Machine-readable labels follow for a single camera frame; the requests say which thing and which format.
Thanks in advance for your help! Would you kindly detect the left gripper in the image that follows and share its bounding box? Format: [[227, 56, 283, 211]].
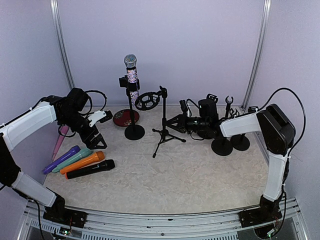
[[59, 110, 107, 149]]

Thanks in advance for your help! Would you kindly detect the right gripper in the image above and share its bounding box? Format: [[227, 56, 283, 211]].
[[165, 112, 209, 135]]

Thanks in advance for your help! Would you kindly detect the mint green microphone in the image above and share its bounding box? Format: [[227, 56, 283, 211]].
[[51, 148, 94, 173]]

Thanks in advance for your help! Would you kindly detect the orange microphone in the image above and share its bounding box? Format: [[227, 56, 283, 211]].
[[59, 151, 105, 175]]

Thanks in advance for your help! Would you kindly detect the purple microphone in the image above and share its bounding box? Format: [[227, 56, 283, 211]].
[[42, 145, 81, 175]]

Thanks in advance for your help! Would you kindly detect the black microphone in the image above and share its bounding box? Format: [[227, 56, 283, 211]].
[[65, 159, 115, 180]]

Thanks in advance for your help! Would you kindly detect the pink microphone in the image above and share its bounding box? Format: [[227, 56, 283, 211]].
[[51, 126, 69, 161]]

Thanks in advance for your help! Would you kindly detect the black tripod mic stand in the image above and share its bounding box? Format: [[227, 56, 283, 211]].
[[134, 85, 186, 158]]

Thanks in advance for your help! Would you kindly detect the black orange mic stand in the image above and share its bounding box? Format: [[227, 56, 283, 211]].
[[206, 93, 219, 103]]

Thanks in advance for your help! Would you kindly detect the black mint mic stand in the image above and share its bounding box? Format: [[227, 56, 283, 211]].
[[211, 107, 240, 156]]

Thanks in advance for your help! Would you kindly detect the black pink mic stand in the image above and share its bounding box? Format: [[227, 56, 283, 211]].
[[224, 95, 234, 118]]

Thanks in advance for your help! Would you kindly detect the black purple mic stand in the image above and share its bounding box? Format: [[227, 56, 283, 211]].
[[229, 108, 250, 151]]

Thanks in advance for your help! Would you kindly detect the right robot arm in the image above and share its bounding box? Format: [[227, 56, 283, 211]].
[[166, 94, 298, 222]]

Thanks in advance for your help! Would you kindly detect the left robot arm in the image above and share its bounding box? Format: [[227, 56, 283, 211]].
[[0, 88, 112, 223]]

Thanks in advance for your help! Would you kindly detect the black glitter mic stand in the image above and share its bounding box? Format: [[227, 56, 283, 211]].
[[119, 75, 145, 141]]

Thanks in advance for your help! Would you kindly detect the glitter rhinestone microphone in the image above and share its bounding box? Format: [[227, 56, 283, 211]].
[[124, 54, 140, 106]]

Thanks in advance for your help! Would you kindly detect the red floral plate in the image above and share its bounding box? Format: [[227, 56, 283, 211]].
[[112, 109, 132, 127]]

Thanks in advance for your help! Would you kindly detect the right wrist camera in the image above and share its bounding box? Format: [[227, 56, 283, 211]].
[[179, 100, 192, 117]]

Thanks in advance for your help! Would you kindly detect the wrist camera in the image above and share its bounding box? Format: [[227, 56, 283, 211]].
[[179, 100, 192, 117], [87, 110, 113, 127]]

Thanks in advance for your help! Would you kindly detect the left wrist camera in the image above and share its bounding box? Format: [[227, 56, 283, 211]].
[[87, 110, 113, 127]]

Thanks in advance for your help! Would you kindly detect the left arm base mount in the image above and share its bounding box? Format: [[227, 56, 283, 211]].
[[43, 209, 88, 229]]

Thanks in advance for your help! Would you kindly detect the aluminium front rail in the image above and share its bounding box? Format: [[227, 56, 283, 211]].
[[17, 197, 308, 240]]

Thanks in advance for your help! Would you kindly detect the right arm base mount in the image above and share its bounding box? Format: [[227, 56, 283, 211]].
[[238, 207, 283, 228]]

